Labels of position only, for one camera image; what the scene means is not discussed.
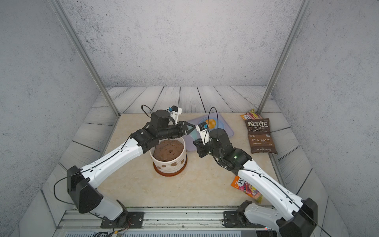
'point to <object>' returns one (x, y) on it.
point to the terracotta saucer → (172, 174)
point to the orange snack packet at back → (251, 115)
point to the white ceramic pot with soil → (170, 155)
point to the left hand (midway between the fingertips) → (197, 128)
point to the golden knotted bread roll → (211, 123)
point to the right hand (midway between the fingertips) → (195, 141)
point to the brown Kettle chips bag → (260, 137)
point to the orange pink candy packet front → (243, 186)
